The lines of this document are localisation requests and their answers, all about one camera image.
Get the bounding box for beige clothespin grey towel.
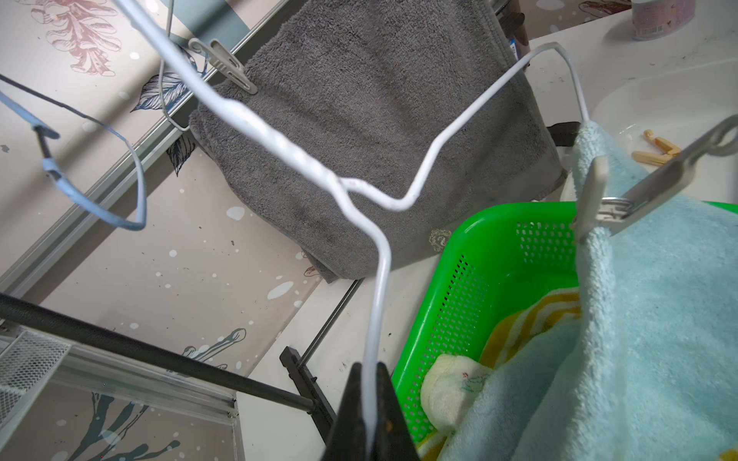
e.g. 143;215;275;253
188;38;259;95

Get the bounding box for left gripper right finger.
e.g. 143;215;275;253
371;362;420;461

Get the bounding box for light blue wire hanger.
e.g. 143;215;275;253
1;75;154;231

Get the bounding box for pink cup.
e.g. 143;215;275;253
632;0;697;40

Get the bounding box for black clothes rack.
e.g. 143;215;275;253
1;294;343;441

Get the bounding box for green plastic basket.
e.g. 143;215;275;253
390;200;738;445

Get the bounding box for yellow striped towel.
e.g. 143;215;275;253
415;288;582;460

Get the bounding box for white wire hanger front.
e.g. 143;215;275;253
116;1;589;449

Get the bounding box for light blue towel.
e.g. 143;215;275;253
436;119;738;461

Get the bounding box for dark grey towel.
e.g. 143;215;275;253
189;1;566;282

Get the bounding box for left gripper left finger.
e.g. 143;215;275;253
322;362;366;461

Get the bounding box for white plastic tray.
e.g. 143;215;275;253
591;59;737;205

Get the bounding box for white wire mesh shelf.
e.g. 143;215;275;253
1;330;71;446

